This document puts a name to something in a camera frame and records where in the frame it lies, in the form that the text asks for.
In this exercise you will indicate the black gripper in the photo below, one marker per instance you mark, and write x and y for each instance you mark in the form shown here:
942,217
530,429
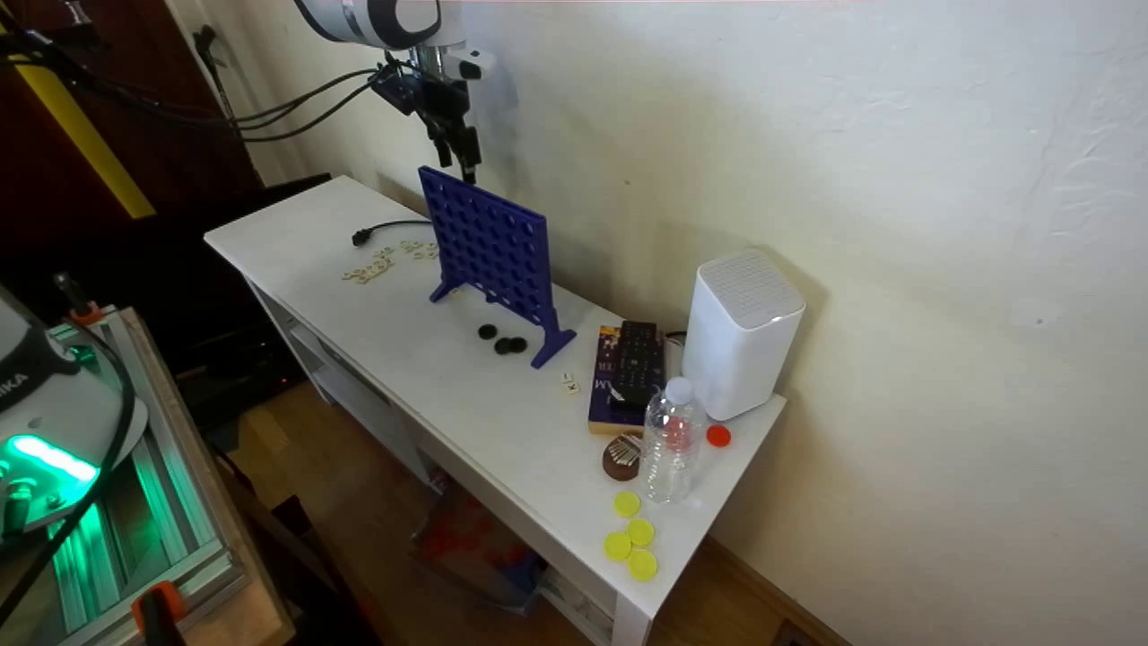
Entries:
451,106

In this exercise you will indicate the blue connect four grid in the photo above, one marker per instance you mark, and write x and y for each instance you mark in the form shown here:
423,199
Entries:
484,245

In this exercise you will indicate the black plastic disc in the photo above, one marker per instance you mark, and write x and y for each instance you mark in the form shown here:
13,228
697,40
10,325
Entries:
484,333
505,346
519,343

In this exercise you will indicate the black remote control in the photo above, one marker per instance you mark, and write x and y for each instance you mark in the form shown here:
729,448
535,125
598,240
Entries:
636,360

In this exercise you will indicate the white rounded speaker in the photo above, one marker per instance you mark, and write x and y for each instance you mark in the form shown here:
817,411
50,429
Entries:
741,336

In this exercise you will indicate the yellow diagonal bar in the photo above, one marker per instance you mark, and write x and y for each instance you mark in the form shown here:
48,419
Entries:
85,137

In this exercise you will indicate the clear plastic water bottle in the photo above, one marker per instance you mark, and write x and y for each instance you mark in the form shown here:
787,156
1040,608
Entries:
673,467

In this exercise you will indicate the orange plastic disc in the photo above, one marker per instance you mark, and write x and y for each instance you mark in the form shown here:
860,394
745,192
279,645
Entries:
719,437

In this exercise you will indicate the yellow plastic disc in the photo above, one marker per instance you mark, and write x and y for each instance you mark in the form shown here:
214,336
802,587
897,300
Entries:
618,546
645,567
624,504
640,532

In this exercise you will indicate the colourful game box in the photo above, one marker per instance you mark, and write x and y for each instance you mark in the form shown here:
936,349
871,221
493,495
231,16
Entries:
477,552

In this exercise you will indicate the orange clamp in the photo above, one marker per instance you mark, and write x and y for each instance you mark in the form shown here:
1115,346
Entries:
87,314
161,604

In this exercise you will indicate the dark brown door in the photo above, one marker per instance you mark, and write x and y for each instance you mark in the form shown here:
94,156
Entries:
48,203

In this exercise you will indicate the white machine with green light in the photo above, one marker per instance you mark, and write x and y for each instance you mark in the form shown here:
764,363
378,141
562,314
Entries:
182,526

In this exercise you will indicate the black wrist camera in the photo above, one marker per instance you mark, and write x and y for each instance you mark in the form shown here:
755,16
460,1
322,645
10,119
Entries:
401,87

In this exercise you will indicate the black wall plug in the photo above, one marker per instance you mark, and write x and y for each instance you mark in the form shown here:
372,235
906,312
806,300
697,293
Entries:
207,45

